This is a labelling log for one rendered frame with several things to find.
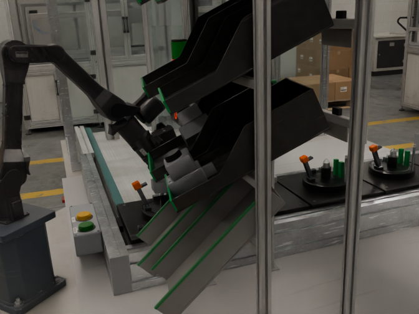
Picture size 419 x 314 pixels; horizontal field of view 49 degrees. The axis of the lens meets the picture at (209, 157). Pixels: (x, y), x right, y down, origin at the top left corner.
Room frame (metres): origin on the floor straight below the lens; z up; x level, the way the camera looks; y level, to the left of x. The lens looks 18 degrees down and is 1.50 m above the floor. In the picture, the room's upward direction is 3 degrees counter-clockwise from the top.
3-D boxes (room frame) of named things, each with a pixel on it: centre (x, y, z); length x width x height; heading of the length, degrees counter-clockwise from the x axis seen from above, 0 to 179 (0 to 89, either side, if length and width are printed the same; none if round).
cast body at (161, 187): (1.17, 0.11, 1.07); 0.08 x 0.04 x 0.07; 109
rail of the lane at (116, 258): (1.38, 0.36, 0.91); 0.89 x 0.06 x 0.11; 19
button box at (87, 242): (1.18, 0.35, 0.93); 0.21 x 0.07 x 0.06; 19
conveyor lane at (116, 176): (1.46, 0.20, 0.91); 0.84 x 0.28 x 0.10; 19
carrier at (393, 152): (1.40, -0.58, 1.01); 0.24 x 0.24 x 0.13; 19
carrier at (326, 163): (1.32, -0.35, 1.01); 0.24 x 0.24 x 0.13; 19
